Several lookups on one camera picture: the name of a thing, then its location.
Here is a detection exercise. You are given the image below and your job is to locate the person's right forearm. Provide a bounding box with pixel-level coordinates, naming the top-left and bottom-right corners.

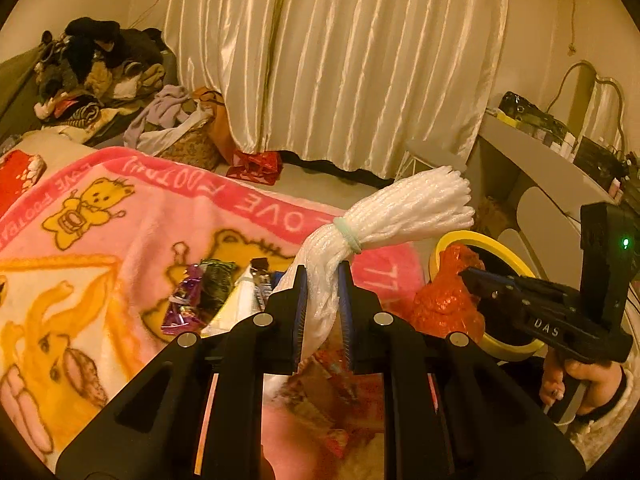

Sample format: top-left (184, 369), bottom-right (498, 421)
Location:
top-left (570, 365), bottom-right (640, 461)

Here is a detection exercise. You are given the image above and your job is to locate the orange bag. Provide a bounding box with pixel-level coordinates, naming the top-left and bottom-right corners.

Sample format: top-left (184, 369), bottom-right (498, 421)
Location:
top-left (192, 86), bottom-right (238, 166)

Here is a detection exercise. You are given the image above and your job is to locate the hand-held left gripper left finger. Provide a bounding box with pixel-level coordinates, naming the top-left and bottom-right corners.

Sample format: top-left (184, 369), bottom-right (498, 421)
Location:
top-left (55, 264), bottom-right (308, 480)

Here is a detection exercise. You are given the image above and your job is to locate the red patterned wrapper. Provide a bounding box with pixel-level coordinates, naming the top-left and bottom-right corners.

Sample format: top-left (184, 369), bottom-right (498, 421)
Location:
top-left (300, 350), bottom-right (385, 456)

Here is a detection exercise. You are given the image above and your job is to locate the lavender cloth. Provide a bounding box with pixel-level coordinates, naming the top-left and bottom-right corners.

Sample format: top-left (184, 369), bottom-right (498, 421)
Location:
top-left (124, 85), bottom-right (213, 156)

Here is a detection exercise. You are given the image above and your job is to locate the wavy frame mirror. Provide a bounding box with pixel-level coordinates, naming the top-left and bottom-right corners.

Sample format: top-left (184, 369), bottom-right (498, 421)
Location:
top-left (545, 60), bottom-right (628, 156)

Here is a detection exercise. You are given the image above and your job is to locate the green hair tie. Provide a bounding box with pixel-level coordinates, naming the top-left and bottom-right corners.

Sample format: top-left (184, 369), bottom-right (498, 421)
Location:
top-left (334, 217), bottom-right (364, 253)

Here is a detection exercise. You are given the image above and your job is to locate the white wire side table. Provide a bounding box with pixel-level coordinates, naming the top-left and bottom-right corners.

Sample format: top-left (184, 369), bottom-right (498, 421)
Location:
top-left (395, 139), bottom-right (468, 186)

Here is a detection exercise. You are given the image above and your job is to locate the leopard print basket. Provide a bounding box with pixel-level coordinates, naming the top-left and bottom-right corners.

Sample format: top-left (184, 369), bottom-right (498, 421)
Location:
top-left (160, 127), bottom-right (223, 171)

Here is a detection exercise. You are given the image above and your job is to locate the patterned paper bag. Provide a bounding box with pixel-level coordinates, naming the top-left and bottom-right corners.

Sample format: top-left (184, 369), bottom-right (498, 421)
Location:
top-left (475, 195), bottom-right (521, 241)

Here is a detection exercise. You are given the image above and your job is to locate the olive green bedsheet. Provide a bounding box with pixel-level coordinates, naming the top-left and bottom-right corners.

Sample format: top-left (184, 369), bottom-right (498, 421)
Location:
top-left (0, 45), bottom-right (66, 131)

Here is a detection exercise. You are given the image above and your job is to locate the white vanity desk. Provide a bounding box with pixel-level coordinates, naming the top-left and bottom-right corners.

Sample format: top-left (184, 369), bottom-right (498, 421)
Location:
top-left (465, 110), bottom-right (626, 281)

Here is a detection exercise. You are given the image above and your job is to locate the black box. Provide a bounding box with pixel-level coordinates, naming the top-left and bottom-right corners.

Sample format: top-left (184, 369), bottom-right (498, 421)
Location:
top-left (575, 137), bottom-right (626, 181)

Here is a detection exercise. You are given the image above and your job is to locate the person's right hand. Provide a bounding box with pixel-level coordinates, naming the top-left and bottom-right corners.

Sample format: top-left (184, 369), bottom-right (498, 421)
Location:
top-left (540, 350), bottom-right (626, 416)

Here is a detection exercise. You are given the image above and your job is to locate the white rope bundle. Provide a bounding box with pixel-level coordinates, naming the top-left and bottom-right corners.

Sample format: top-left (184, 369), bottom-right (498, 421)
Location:
top-left (272, 166), bottom-right (476, 396)

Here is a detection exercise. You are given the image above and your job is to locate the pink printed blanket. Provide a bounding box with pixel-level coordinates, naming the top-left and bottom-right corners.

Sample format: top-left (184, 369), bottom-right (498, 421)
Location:
top-left (0, 146), bottom-right (431, 480)

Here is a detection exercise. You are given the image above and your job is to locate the white chair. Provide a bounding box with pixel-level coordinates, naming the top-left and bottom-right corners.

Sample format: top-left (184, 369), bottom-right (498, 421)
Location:
top-left (500, 187), bottom-right (586, 281)

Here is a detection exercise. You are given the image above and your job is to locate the purple foil wrapper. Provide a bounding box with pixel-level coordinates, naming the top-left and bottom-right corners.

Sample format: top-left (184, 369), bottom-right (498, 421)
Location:
top-left (161, 264), bottom-right (206, 333)

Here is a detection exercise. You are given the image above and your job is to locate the red cushion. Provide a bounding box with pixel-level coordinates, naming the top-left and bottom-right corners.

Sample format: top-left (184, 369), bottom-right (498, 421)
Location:
top-left (0, 150), bottom-right (46, 216)

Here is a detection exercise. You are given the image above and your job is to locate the pile of clothes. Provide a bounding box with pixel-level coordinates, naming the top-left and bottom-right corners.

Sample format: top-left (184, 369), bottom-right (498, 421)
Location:
top-left (32, 17), bottom-right (173, 126)

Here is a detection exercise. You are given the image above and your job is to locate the black glossy bag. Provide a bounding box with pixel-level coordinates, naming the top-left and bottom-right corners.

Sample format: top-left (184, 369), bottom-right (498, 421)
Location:
top-left (500, 91), bottom-right (568, 133)

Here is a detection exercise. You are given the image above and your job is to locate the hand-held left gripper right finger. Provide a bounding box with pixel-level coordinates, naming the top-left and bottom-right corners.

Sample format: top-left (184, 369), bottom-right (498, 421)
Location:
top-left (337, 262), bottom-right (586, 480)

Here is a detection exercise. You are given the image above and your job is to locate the brown snack wrapper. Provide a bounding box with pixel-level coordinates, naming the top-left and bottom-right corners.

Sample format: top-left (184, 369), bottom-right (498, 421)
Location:
top-left (249, 257), bottom-right (273, 311)

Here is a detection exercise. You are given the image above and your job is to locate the green snack wrapper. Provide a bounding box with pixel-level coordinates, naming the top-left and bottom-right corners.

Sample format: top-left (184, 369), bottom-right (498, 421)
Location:
top-left (200, 258), bottom-right (238, 308)

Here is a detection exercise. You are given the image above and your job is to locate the white packet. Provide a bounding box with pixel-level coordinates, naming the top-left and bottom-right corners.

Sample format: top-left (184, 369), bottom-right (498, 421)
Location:
top-left (202, 266), bottom-right (273, 336)

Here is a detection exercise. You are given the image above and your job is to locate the red plastic bag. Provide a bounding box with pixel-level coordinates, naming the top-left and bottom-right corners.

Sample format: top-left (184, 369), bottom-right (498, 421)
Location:
top-left (407, 244), bottom-right (486, 341)

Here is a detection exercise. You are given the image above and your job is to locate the cream satin curtain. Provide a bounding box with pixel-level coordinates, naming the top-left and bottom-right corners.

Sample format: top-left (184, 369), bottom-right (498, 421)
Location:
top-left (162, 0), bottom-right (511, 181)

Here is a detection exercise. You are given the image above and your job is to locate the yellow trash bin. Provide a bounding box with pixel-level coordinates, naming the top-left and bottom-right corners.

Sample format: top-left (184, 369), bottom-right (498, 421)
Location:
top-left (430, 230), bottom-right (546, 361)

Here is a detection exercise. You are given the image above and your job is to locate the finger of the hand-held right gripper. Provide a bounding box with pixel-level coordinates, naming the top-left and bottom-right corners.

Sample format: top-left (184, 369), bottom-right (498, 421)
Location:
top-left (459, 266), bottom-right (526, 311)

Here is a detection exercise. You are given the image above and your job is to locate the red shopping bag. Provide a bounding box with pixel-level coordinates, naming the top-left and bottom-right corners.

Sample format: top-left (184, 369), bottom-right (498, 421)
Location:
top-left (226, 150), bottom-right (283, 186)

